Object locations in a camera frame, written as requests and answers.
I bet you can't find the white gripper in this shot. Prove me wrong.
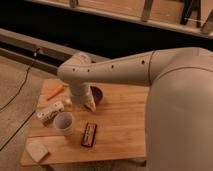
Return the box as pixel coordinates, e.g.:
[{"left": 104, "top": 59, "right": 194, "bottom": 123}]
[{"left": 70, "top": 83, "right": 96, "bottom": 112}]

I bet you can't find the dark ceramic bowl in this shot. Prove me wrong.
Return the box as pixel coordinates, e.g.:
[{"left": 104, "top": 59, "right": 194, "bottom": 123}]
[{"left": 91, "top": 86, "right": 103, "bottom": 105}]

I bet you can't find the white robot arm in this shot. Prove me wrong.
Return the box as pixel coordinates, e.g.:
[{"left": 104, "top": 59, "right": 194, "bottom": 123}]
[{"left": 57, "top": 47, "right": 213, "bottom": 171}]

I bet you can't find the black red rectangular case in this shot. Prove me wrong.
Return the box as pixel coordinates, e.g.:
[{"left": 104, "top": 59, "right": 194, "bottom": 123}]
[{"left": 81, "top": 123, "right": 97, "bottom": 147}]

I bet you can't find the white plastic cup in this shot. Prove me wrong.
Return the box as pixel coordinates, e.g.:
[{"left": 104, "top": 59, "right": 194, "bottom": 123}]
[{"left": 53, "top": 112, "right": 74, "bottom": 136}]

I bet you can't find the orange carrot toy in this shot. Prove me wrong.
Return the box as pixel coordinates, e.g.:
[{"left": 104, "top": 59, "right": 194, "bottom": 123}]
[{"left": 46, "top": 85, "right": 64, "bottom": 101}]

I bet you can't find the beige sponge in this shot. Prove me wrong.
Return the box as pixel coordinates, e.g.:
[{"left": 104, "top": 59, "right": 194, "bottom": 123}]
[{"left": 26, "top": 140, "right": 49, "bottom": 163}]

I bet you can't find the black cable on floor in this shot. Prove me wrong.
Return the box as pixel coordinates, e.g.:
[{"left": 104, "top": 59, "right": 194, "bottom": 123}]
[{"left": 0, "top": 48, "right": 42, "bottom": 152}]

